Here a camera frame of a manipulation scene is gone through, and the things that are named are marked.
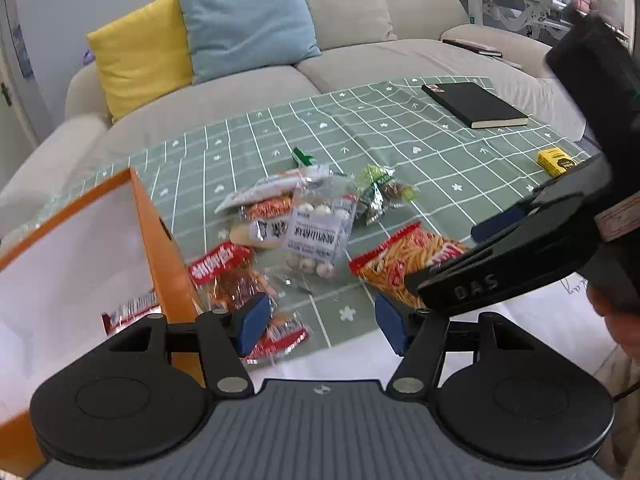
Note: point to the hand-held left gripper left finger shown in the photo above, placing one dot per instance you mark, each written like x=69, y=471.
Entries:
x=254, y=324

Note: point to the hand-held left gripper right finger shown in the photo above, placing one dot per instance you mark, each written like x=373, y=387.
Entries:
x=391, y=327

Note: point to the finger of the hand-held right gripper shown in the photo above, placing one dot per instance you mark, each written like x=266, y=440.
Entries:
x=495, y=225
x=429, y=287

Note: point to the red snack packet white print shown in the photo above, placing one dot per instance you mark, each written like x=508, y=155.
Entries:
x=130, y=310
x=285, y=335

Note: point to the red yellow fries packet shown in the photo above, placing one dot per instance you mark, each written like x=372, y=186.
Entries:
x=415, y=255

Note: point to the red topped clear packet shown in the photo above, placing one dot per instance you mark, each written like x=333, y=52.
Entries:
x=220, y=262

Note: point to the clear packet of beige bread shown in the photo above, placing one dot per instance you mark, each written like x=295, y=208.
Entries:
x=245, y=236

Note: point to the green foil snack packet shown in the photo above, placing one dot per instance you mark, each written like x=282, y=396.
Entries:
x=382, y=195

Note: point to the clear packet of white balls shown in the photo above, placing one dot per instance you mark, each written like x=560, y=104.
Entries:
x=320, y=235

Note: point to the orange red snack packet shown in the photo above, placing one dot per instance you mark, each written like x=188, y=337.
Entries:
x=270, y=207

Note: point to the orange cardboard box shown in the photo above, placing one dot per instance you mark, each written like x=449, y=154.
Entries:
x=75, y=260

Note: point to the person's right hand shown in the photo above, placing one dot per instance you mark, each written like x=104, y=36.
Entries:
x=617, y=320

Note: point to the small yellow box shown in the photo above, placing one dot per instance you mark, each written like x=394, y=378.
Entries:
x=555, y=161

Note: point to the black notebook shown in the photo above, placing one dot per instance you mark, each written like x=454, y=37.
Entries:
x=475, y=105

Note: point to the small green packet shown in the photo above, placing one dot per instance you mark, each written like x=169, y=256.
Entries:
x=303, y=156

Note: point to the green checked tablecloth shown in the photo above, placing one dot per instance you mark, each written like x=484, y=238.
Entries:
x=350, y=125

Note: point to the dark book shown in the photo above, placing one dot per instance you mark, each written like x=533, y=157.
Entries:
x=472, y=47

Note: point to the beige sofa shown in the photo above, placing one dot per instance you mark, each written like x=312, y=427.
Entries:
x=350, y=62

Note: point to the beige back cushion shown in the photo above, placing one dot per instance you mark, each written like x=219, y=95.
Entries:
x=345, y=5

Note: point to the yellow cushion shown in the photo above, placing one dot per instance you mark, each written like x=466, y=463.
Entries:
x=140, y=60

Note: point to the light blue cushion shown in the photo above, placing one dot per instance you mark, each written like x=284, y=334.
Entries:
x=245, y=25

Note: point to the small purple object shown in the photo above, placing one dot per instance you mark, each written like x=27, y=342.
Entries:
x=89, y=57

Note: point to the blue wall poster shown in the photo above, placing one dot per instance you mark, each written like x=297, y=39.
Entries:
x=21, y=52

